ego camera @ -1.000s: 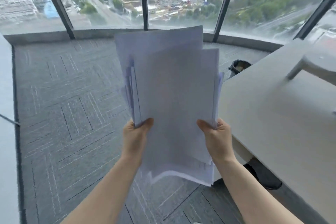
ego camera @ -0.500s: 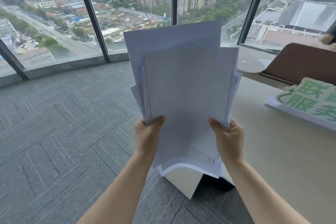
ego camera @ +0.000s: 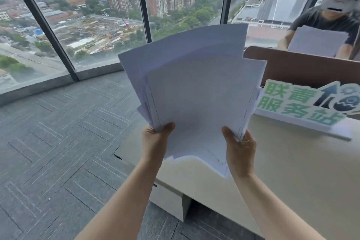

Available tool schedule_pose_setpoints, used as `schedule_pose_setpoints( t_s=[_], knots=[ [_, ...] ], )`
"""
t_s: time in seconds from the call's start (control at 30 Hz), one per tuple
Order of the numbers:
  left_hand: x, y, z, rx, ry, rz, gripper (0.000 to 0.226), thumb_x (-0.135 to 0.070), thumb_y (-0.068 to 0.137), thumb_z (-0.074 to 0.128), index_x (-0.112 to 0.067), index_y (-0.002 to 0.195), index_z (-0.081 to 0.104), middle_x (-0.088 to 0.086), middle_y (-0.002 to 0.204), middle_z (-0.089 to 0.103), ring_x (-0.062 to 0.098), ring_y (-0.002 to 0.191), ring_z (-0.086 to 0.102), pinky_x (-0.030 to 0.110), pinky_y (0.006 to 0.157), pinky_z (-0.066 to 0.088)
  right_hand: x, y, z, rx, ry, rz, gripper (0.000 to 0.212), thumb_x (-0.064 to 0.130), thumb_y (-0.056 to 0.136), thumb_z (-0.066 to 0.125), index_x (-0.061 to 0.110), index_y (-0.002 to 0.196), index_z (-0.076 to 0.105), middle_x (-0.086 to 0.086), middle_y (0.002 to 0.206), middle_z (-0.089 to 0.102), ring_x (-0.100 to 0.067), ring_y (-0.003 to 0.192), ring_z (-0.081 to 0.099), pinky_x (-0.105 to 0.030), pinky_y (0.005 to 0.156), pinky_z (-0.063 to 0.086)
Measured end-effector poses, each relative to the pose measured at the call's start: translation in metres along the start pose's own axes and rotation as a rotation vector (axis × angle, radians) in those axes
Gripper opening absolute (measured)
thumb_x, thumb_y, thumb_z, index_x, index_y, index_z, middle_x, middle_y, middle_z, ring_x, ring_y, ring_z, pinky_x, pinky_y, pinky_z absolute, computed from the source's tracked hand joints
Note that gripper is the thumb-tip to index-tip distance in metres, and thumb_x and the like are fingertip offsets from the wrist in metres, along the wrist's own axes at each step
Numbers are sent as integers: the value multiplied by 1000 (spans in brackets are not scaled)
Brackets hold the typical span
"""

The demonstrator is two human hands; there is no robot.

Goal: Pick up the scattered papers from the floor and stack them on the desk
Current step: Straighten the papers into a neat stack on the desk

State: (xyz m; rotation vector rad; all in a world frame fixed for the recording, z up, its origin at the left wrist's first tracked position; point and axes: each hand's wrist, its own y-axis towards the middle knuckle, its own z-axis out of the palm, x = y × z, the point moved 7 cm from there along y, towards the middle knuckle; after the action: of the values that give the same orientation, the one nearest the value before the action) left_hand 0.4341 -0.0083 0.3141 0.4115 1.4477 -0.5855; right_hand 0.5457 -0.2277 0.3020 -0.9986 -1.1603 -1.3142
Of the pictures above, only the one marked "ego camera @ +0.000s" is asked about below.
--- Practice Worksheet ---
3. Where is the person's right hand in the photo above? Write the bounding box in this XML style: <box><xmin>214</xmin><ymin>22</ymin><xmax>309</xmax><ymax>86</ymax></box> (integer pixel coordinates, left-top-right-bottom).
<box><xmin>221</xmin><ymin>126</ymin><xmax>257</xmax><ymax>179</ymax></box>

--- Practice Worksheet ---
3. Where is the person's left hand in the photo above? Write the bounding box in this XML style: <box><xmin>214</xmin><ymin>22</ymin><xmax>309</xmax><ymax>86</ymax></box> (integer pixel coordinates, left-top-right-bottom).
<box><xmin>140</xmin><ymin>122</ymin><xmax>176</xmax><ymax>164</ymax></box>

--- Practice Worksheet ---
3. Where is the pile of white paper sheets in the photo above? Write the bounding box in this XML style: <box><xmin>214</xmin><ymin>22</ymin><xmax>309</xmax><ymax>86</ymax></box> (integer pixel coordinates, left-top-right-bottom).
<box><xmin>117</xmin><ymin>23</ymin><xmax>268</xmax><ymax>179</ymax></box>

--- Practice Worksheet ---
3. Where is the stack of white paper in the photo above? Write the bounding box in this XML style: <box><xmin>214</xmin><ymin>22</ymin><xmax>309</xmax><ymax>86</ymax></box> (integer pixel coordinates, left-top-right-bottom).
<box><xmin>287</xmin><ymin>25</ymin><xmax>349</xmax><ymax>58</ymax></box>

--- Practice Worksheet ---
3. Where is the person's right forearm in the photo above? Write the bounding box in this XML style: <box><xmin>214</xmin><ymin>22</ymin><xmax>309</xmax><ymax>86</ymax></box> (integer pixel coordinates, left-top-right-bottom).
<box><xmin>232</xmin><ymin>171</ymin><xmax>327</xmax><ymax>240</ymax></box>

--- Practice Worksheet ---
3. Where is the person's left forearm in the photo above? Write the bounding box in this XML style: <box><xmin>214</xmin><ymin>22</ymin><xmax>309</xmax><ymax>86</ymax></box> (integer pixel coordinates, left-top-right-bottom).
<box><xmin>74</xmin><ymin>158</ymin><xmax>164</xmax><ymax>240</ymax></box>

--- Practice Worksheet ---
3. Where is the grey table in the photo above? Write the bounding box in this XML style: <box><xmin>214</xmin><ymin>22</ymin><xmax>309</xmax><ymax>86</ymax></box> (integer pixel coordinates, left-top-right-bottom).
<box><xmin>114</xmin><ymin>113</ymin><xmax>360</xmax><ymax>240</ymax></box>

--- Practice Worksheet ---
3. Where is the pale grey drawer cabinet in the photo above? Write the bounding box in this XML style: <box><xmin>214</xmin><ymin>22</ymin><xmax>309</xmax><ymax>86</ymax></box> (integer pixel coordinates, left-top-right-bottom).
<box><xmin>148</xmin><ymin>179</ymin><xmax>193</xmax><ymax>222</ymax></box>

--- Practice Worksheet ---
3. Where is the green and white standing sign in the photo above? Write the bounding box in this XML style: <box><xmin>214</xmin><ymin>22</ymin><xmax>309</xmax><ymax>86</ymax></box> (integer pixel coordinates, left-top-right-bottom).
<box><xmin>254</xmin><ymin>79</ymin><xmax>360</xmax><ymax>141</ymax></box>

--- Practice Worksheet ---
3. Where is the brown desk divider panel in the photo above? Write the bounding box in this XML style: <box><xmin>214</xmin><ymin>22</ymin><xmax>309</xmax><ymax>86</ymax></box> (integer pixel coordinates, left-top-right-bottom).
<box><xmin>243</xmin><ymin>46</ymin><xmax>360</xmax><ymax>121</ymax></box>

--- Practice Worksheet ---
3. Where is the glass window wall dark frame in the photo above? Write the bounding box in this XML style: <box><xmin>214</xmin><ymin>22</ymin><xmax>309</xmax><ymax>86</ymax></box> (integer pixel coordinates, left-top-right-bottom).
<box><xmin>0</xmin><ymin>0</ymin><xmax>360</xmax><ymax>107</ymax></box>

